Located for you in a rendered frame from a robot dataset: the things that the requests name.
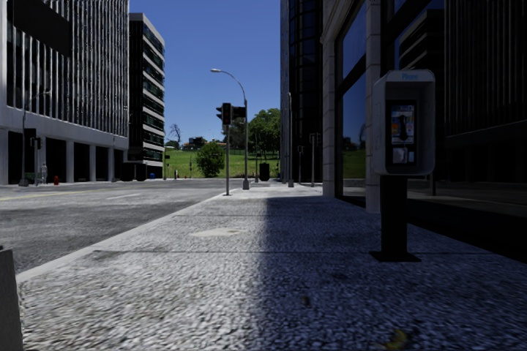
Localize dark glass banded building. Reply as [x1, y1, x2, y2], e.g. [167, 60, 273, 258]
[122, 12, 166, 181]

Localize grey pole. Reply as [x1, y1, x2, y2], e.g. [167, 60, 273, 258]
[287, 91, 295, 188]

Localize white box on a post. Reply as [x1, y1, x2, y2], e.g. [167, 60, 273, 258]
[368, 69, 436, 263]

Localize grey street lamp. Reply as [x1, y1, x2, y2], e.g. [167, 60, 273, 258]
[18, 90, 53, 188]
[209, 67, 251, 191]

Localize pale stone glass building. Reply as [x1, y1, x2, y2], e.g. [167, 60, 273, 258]
[320, 0, 527, 269]

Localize white concrete office building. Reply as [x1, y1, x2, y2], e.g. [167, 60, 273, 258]
[0, 0, 130, 186]

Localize traffic light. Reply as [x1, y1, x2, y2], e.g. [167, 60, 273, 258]
[215, 102, 247, 197]

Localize round green tree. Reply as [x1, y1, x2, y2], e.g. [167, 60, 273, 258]
[195, 141, 225, 178]

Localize dark glass tower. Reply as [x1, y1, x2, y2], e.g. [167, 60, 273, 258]
[280, 0, 324, 184]

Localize trees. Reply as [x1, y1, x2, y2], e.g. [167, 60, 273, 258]
[228, 108, 282, 159]

